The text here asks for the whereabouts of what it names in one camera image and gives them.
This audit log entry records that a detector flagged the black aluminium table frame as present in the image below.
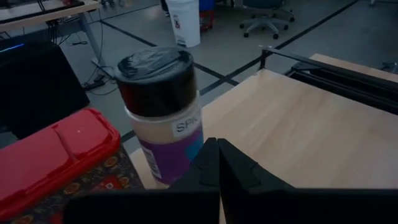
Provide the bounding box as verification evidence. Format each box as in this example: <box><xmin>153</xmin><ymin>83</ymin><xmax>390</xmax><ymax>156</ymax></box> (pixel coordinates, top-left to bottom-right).
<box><xmin>259</xmin><ymin>45</ymin><xmax>398</xmax><ymax>116</ymax></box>

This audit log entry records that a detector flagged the black-lid spice jar purple label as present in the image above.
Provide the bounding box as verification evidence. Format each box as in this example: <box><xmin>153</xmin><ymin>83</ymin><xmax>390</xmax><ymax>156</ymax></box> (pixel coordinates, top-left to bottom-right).
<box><xmin>114</xmin><ymin>45</ymin><xmax>205</xmax><ymax>187</ymax></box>

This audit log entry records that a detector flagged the grey office chair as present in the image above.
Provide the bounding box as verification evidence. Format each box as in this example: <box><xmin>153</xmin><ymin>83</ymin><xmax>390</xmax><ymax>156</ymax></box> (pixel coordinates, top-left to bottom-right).
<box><xmin>238</xmin><ymin>0</ymin><xmax>296</xmax><ymax>40</ymax></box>

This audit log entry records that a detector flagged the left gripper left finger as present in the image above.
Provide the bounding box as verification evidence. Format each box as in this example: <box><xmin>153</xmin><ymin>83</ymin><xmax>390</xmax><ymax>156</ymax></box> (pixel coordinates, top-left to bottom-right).
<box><xmin>63</xmin><ymin>137</ymin><xmax>222</xmax><ymax>224</ymax></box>

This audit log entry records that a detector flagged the red-lid spice container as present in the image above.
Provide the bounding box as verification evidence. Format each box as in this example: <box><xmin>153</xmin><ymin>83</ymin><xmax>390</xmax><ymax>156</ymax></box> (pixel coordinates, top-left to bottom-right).
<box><xmin>0</xmin><ymin>107</ymin><xmax>146</xmax><ymax>224</ymax></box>

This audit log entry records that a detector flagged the red and blue bin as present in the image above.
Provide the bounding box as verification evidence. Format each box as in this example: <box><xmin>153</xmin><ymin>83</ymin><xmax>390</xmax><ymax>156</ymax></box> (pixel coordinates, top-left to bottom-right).
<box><xmin>198</xmin><ymin>0</ymin><xmax>216</xmax><ymax>32</ymax></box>

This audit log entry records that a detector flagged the wooden top desk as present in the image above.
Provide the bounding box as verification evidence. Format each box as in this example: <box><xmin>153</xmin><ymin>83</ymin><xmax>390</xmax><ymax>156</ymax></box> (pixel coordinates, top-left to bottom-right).
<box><xmin>0</xmin><ymin>0</ymin><xmax>116</xmax><ymax>78</ymax></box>

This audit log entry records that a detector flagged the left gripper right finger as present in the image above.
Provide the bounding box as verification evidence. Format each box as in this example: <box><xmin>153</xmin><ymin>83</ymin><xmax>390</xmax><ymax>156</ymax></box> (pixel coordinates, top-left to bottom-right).
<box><xmin>217</xmin><ymin>138</ymin><xmax>398</xmax><ymax>224</ymax></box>

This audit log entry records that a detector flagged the dark power strip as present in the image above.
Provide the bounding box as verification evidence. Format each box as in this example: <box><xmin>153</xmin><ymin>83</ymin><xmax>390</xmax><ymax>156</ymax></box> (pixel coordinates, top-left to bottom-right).
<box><xmin>83</xmin><ymin>73</ymin><xmax>106</xmax><ymax>91</ymax></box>

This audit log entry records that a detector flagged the white bin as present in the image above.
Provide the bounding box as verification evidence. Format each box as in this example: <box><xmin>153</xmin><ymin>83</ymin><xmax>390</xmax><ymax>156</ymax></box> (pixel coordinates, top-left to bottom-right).
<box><xmin>165</xmin><ymin>0</ymin><xmax>202</xmax><ymax>49</ymax></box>

